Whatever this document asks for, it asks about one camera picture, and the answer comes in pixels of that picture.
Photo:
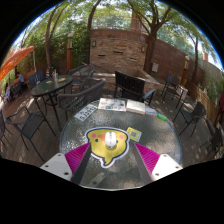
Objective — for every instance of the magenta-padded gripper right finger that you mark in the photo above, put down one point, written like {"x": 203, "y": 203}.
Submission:
{"x": 150, "y": 159}

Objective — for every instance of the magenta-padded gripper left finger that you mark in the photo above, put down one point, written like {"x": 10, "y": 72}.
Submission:
{"x": 75, "y": 159}

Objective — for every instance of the white computer mouse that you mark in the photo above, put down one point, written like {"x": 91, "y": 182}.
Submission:
{"x": 110, "y": 140}

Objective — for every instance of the yellow bird-shaped mouse pad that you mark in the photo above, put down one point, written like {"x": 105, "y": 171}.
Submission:
{"x": 100, "y": 151}

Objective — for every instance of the yellow code card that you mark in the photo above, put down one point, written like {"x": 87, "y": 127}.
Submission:
{"x": 134, "y": 134}

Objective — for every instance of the green marker pen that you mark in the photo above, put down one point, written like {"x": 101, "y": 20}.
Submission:
{"x": 162, "y": 117}

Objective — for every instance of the white licence plate sign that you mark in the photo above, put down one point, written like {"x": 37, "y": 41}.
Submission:
{"x": 85, "y": 112}

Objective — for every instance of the small white booklet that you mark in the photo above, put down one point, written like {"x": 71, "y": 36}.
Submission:
{"x": 151, "y": 110}

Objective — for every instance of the white open book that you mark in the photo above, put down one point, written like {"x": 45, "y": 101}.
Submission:
{"x": 135, "y": 107}

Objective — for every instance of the dark wicker armchair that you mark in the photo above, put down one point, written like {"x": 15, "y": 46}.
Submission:
{"x": 83, "y": 95}

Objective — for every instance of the black mesh armchair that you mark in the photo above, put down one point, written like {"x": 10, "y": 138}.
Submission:
{"x": 196, "y": 113}

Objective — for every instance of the colourful picture sheet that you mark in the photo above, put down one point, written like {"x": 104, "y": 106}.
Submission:
{"x": 112, "y": 104}

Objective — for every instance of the white bag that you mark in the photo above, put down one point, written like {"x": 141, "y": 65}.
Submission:
{"x": 183, "y": 91}

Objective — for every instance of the dark round patio table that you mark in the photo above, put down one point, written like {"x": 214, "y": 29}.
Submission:
{"x": 51, "y": 85}

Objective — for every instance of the dark metal chair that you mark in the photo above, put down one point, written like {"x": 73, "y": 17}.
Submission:
{"x": 2, "y": 128}

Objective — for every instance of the dark blue patio chair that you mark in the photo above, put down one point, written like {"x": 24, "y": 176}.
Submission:
{"x": 173, "y": 81}

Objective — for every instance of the dark metal armchair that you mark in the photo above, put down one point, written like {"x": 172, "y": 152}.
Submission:
{"x": 82, "y": 70}

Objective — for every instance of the blue slatted chair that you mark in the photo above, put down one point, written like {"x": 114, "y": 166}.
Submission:
{"x": 36, "y": 78}

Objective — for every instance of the forked tree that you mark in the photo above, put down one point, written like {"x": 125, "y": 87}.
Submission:
{"x": 150, "y": 50}

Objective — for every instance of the orange canopy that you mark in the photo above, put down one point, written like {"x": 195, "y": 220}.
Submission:
{"x": 15, "y": 60}

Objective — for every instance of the slim-trunked tree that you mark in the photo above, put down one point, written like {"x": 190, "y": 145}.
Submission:
{"x": 48, "y": 43}

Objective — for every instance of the white wall box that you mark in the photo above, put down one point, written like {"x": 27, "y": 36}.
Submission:
{"x": 155, "y": 67}

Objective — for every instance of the wooden lamp post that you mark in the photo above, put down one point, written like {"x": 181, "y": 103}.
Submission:
{"x": 69, "y": 51}
{"x": 185, "y": 70}

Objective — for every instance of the black wall lamp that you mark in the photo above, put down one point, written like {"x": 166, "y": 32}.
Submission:
{"x": 143, "y": 48}
{"x": 94, "y": 43}

